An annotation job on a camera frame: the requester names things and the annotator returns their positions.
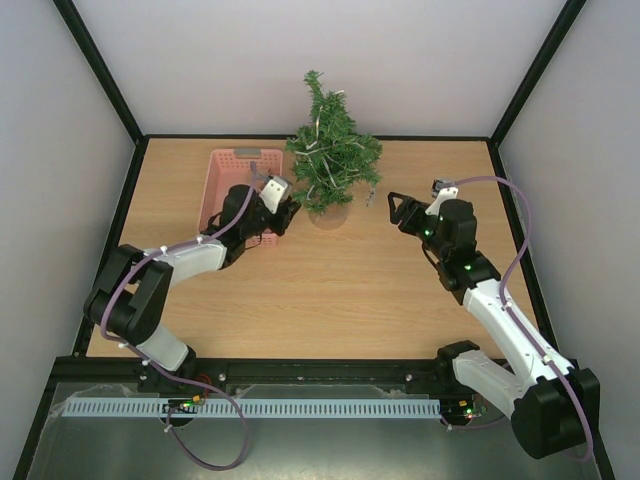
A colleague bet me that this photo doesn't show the light blue slotted cable duct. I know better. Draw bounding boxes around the light blue slotted cable duct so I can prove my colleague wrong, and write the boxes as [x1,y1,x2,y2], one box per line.
[62,397,441,419]

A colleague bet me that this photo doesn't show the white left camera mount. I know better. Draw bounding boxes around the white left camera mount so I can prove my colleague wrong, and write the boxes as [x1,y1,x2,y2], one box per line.
[259,176,292,214]

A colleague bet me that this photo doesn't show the round wooden tree base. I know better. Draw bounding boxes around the round wooden tree base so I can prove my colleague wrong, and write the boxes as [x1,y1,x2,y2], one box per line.
[309,209,348,231]

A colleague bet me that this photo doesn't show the black front frame rail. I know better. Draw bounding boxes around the black front frame rail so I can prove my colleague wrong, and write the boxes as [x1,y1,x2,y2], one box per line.
[47,356,474,398]

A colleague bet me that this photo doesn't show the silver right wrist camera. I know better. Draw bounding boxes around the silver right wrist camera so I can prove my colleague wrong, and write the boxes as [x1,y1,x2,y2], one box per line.
[431,178,455,198]

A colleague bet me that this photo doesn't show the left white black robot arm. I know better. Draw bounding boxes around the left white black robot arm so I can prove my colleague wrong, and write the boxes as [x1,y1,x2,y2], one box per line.
[84,176,300,377]

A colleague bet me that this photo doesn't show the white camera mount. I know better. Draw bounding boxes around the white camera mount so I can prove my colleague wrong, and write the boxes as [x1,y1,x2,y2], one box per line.
[259,176,292,214]
[425,186,459,217]

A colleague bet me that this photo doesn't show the clear plastic battery box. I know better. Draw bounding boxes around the clear plastic battery box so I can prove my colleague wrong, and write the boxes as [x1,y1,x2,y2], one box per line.
[365,189,376,208]

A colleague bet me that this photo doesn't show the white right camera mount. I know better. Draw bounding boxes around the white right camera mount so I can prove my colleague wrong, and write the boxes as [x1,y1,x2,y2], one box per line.
[425,186,459,217]

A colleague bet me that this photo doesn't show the small green christmas tree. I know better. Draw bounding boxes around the small green christmas tree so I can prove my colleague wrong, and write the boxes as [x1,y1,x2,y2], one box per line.
[285,70,383,216]

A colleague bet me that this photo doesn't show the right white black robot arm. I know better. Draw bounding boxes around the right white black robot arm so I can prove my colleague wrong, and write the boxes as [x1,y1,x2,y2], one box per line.
[387,187,600,459]

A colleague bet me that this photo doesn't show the pink perforated plastic basket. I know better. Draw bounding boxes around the pink perforated plastic basket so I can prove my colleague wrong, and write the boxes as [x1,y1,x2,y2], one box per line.
[198,148,283,231]

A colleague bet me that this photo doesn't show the clear led string lights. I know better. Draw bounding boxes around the clear led string lights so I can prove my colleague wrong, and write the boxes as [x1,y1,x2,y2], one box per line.
[287,86,366,209]

